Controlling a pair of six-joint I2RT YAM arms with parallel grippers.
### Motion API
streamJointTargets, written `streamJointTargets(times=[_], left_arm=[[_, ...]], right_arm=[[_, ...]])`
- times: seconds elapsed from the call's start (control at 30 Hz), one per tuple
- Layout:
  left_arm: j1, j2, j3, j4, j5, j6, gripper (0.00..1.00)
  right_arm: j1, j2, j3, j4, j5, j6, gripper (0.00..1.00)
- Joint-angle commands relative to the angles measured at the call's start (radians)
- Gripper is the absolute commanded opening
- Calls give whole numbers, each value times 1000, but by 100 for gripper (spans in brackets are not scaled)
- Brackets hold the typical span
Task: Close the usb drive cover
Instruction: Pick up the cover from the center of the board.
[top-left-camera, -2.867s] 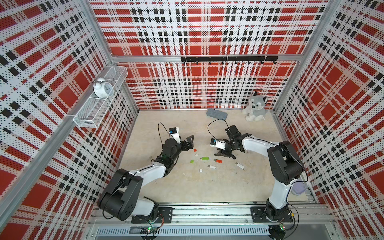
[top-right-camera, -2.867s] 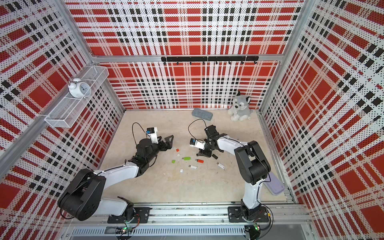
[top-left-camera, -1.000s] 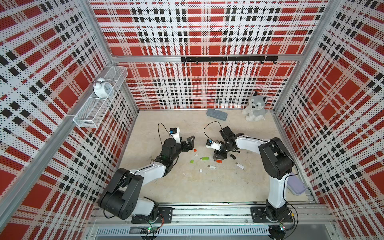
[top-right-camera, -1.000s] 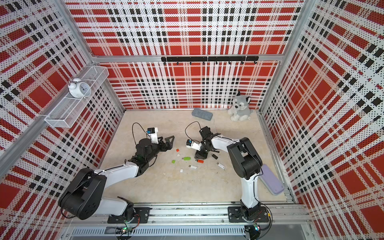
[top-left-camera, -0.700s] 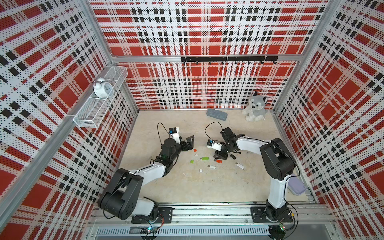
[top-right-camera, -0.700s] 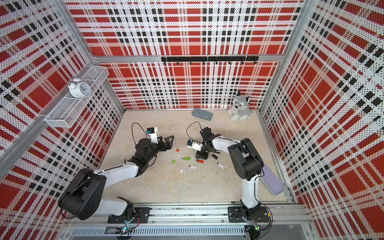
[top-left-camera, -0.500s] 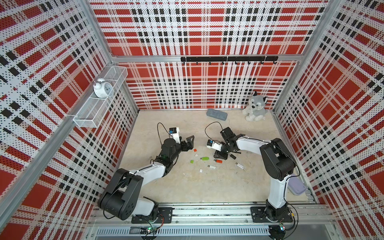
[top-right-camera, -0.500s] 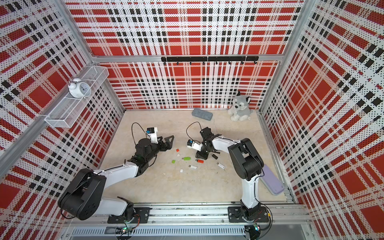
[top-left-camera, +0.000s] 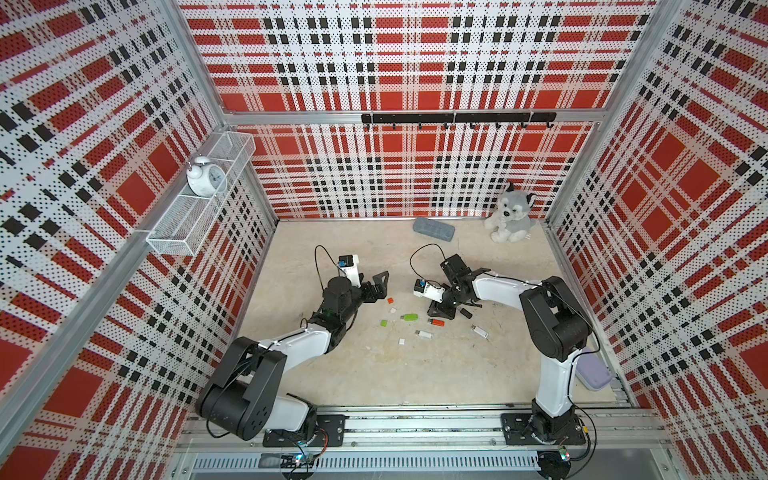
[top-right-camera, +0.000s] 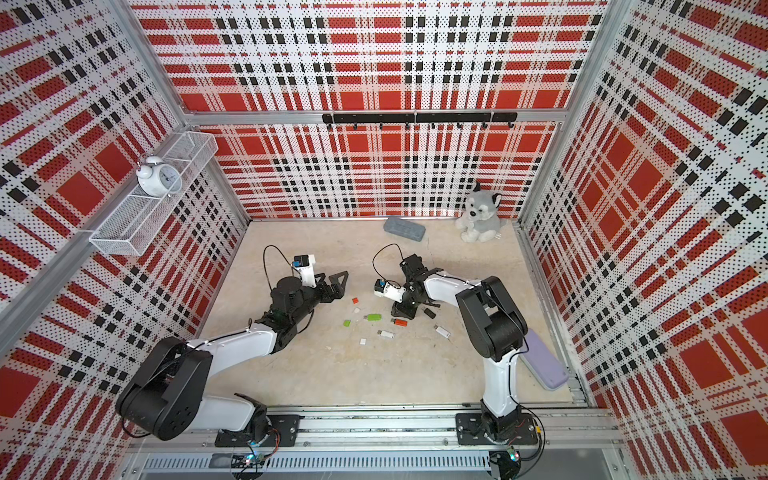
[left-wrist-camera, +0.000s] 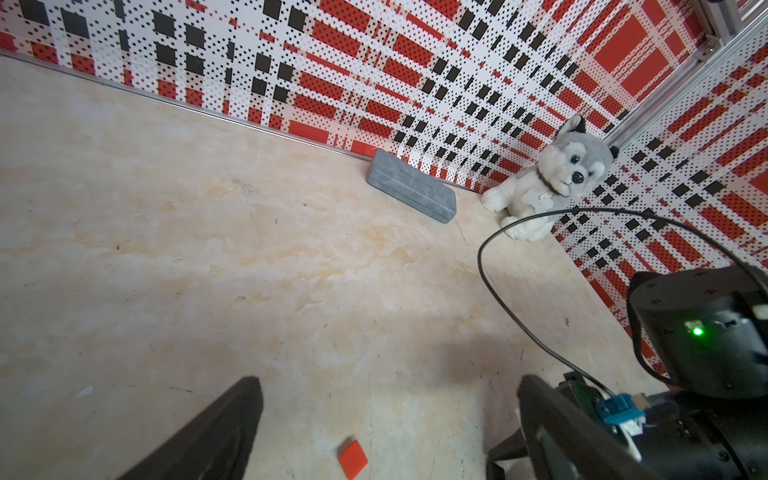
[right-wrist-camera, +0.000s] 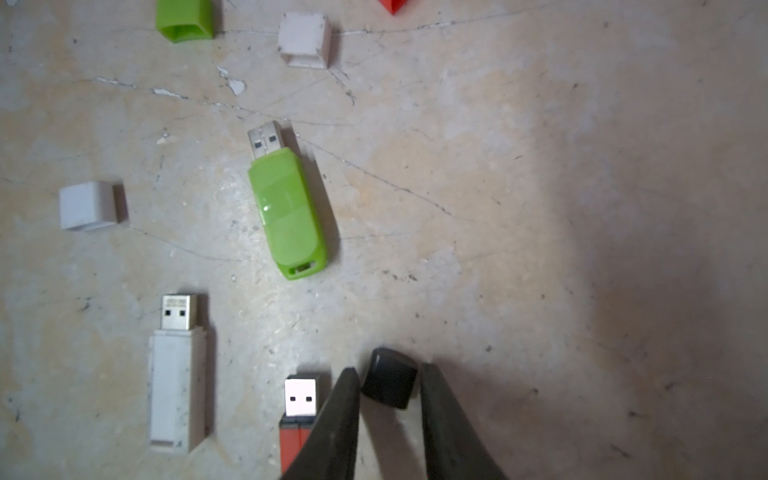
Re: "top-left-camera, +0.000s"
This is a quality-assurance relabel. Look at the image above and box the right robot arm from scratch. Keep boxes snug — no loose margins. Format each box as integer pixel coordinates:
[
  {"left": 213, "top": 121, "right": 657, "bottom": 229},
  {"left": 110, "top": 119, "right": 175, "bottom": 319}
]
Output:
[{"left": 413, "top": 269, "right": 593, "bottom": 444}]

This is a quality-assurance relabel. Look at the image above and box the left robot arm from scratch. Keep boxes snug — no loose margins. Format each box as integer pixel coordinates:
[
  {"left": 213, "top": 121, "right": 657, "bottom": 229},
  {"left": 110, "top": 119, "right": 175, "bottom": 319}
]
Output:
[{"left": 195, "top": 271, "right": 389, "bottom": 445}]

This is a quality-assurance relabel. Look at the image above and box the white usb drive right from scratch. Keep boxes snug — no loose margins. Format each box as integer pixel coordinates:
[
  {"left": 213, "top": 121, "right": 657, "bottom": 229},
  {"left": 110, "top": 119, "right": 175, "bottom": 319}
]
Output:
[{"left": 472, "top": 325, "right": 489, "bottom": 339}]

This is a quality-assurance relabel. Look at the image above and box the grey rectangular case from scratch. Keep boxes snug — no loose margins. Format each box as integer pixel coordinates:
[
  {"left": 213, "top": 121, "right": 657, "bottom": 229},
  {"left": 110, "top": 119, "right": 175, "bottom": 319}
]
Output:
[{"left": 412, "top": 217, "right": 455, "bottom": 242}]

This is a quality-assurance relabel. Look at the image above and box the grey husky plush toy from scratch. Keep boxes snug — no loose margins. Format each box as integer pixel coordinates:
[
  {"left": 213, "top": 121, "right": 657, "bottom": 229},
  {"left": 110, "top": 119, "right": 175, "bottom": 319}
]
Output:
[{"left": 484, "top": 182, "right": 537, "bottom": 243}]

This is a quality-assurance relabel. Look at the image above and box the lavender plastic box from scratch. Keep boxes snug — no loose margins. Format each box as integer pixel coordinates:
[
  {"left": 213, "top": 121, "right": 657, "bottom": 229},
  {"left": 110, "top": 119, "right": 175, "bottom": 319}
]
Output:
[{"left": 576, "top": 352, "right": 613, "bottom": 391}]

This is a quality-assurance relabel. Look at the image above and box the white alarm clock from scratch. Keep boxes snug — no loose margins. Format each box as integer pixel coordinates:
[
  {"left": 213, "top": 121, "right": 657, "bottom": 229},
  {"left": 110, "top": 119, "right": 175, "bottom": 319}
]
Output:
[{"left": 186, "top": 156, "right": 228, "bottom": 198}]

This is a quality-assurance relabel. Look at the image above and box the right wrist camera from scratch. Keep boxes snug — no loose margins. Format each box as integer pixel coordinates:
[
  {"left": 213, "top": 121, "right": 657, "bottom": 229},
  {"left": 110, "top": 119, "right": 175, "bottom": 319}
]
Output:
[{"left": 413, "top": 279, "right": 446, "bottom": 303}]

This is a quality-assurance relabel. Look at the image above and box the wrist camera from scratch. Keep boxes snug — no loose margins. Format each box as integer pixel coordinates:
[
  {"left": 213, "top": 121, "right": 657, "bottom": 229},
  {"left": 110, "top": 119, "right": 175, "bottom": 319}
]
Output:
[
  {"left": 338, "top": 254, "right": 361, "bottom": 288},
  {"left": 413, "top": 279, "right": 446, "bottom": 303}
]

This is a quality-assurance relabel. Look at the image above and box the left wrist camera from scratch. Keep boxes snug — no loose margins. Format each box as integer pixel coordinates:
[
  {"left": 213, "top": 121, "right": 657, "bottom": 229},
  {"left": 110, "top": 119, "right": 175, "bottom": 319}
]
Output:
[{"left": 338, "top": 254, "right": 361, "bottom": 288}]

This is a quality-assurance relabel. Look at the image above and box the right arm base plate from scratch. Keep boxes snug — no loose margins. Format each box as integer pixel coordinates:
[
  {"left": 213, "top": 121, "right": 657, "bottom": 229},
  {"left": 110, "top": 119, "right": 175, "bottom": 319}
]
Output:
[{"left": 501, "top": 412, "right": 587, "bottom": 447}]

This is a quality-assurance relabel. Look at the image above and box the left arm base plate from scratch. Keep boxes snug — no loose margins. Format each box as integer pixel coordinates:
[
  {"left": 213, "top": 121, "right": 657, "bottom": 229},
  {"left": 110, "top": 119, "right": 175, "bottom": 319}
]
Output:
[{"left": 262, "top": 413, "right": 347, "bottom": 448}]

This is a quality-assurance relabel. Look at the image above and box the black hook rail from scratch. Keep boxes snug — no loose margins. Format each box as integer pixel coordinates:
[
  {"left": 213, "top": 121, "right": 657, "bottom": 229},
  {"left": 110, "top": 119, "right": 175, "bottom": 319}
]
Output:
[{"left": 361, "top": 111, "right": 557, "bottom": 127}]

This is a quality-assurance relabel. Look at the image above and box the white wire mesh shelf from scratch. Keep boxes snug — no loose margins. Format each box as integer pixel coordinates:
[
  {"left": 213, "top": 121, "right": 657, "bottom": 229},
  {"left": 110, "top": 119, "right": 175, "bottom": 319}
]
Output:
[{"left": 147, "top": 131, "right": 255, "bottom": 257}]

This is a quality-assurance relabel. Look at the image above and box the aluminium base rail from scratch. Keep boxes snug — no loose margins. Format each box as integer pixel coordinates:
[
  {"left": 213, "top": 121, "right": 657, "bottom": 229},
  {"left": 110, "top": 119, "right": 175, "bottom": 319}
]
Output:
[{"left": 166, "top": 404, "right": 685, "bottom": 479}]

